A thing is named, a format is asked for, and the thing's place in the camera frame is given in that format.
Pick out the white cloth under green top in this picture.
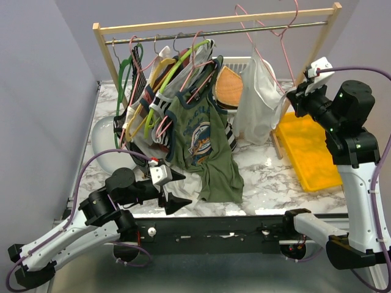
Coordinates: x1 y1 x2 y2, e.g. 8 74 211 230
170 173 202 211

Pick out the lime green plastic hanger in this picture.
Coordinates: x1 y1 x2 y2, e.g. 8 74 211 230
144 39 215 139

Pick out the metal hanging rod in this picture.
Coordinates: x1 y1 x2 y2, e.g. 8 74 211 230
104 21 328 46

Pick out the pink hanger under green top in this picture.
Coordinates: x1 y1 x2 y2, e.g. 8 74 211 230
153 43 211 143

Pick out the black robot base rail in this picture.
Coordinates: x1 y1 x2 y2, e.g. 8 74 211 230
112 213 318 256

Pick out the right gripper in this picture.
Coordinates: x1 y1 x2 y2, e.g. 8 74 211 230
287 76 343 131

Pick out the green graphic tank top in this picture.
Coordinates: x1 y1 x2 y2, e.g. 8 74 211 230
166 56 244 203

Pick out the white plastic laundry basket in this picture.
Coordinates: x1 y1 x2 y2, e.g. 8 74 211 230
214 57 250 115

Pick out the wooden clothes rack frame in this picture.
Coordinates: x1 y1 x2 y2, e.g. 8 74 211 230
91 2 342 159

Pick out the black white striped top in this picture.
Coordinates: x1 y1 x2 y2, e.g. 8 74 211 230
113 43 163 153

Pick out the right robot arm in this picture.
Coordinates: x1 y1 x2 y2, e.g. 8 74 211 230
281 80 390 270

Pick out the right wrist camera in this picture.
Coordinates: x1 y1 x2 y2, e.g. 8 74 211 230
305 57 335 95

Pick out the pink hanger at left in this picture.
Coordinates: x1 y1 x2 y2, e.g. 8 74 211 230
119 49 159 149

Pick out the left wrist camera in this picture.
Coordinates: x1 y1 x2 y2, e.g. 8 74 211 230
150 165 172 186

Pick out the orange woven fan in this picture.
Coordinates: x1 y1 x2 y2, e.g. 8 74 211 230
214 65 243 107

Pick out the pink wire hanger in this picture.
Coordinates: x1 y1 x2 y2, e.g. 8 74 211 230
234 0 299 94

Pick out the yellow plastic tray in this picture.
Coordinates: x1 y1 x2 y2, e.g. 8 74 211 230
277 112 342 192

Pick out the white oval plate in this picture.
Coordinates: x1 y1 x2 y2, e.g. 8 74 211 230
91 116 136 175

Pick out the yellow plastic hanger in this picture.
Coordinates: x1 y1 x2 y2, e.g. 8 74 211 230
124 58 177 142

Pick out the striped cloth right of top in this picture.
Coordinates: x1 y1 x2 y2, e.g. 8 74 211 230
225 122 236 151

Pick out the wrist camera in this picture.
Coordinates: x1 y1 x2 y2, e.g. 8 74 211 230
150 165 172 186
305 57 335 95

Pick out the white tank top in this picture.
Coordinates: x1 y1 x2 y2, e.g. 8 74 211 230
233 51 284 145

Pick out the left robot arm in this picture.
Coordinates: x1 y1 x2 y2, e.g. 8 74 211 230
8 165 192 292

